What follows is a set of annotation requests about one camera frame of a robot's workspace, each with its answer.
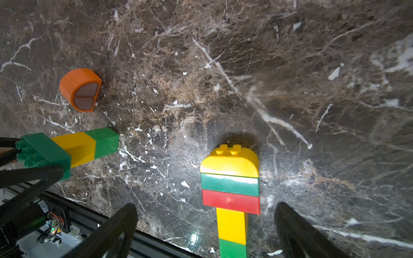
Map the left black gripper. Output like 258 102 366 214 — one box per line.
0 137 65 258

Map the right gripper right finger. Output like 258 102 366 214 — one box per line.
274 202 348 258

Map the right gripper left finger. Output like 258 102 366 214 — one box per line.
64 203 138 258

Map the green long lego front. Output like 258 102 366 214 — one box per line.
15 133 72 181

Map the green long lego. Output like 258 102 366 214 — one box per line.
201 173 260 197
15 133 72 181

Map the yellow square lego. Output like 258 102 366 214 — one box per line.
216 208 248 245
52 132 96 168
200 145 260 178

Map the red long lego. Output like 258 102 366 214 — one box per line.
202 189 260 215

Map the green square lego front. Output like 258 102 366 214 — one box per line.
219 239 247 258

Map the green square lego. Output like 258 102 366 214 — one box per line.
85 127 120 159
219 239 247 258

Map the green long lego back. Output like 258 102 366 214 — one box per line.
201 173 260 197

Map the yellow square lego back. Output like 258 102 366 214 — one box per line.
200 145 260 178

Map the orange round lego piece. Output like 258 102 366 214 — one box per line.
59 68 102 112

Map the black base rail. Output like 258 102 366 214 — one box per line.
39 191 198 258

